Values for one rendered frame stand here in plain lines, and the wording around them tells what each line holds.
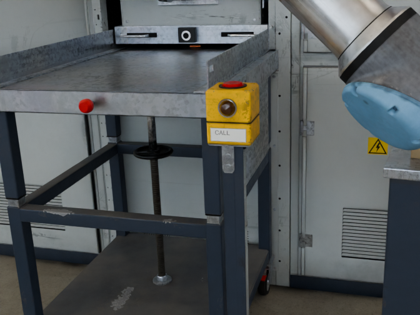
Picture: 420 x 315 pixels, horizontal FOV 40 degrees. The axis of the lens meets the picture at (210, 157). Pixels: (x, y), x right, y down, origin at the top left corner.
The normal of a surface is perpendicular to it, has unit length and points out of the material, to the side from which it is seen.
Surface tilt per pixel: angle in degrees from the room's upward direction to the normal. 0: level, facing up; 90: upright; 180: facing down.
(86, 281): 0
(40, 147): 90
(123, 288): 0
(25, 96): 90
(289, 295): 0
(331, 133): 90
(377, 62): 90
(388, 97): 58
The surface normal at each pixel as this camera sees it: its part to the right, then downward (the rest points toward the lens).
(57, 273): -0.04, -0.95
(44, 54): 0.96, 0.05
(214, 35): -0.28, 0.30
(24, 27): 0.82, 0.15
